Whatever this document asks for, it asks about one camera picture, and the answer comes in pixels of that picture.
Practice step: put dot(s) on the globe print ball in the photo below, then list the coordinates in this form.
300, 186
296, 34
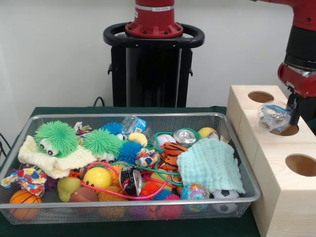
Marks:
195, 192

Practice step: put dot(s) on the cream knitted cloth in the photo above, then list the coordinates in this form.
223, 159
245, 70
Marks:
64, 164

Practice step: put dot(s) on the yellow smiley ball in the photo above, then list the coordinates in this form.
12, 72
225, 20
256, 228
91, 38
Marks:
97, 177

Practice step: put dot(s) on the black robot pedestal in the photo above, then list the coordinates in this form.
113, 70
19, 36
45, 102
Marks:
148, 74

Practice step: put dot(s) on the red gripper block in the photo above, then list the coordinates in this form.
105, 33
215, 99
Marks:
296, 81

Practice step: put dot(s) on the orange basketball toy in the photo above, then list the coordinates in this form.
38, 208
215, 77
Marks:
24, 197

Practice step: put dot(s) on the tiger striped plush toy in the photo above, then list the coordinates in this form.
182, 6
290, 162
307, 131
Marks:
172, 150

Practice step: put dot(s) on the colourful spotted cloth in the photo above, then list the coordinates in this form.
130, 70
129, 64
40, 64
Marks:
24, 176

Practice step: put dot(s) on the light blue muslin cloth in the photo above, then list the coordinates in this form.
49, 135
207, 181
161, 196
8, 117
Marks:
209, 165

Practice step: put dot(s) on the dark green tablecloth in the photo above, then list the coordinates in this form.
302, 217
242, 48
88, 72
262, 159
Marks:
61, 109

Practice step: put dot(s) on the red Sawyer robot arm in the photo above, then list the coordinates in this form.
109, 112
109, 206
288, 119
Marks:
153, 17

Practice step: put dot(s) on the small green spiky toy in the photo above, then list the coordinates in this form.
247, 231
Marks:
102, 144

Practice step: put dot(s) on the wooden box with three holes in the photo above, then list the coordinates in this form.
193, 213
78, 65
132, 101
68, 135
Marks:
284, 197

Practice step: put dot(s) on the blue spiky ball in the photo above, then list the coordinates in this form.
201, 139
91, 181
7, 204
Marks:
129, 152

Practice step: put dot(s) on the black upright panel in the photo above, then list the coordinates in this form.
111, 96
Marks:
311, 108

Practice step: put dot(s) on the crushed clear plastic bottle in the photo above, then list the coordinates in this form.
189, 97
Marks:
274, 117

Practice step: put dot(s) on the large green spiky toy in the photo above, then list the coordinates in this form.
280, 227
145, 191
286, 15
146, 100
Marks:
55, 135

